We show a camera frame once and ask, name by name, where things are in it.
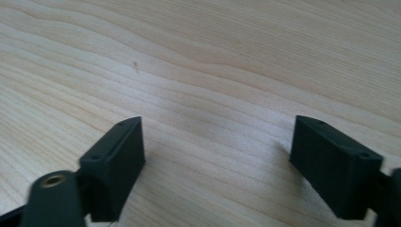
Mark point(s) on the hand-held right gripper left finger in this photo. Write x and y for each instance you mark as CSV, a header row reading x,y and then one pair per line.
x,y
113,170

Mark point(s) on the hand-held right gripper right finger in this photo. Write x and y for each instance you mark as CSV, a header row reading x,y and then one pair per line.
x,y
334,170

